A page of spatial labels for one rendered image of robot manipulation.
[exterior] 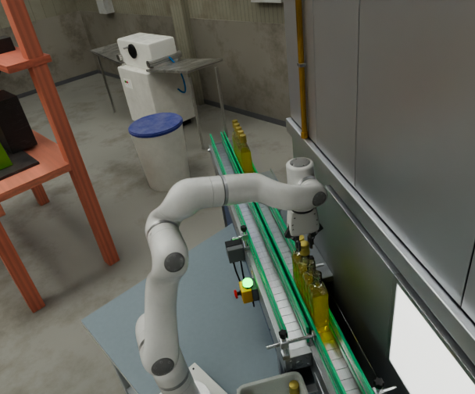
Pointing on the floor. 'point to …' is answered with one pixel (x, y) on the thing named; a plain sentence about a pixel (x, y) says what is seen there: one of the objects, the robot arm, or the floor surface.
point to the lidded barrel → (161, 149)
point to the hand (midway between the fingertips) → (304, 243)
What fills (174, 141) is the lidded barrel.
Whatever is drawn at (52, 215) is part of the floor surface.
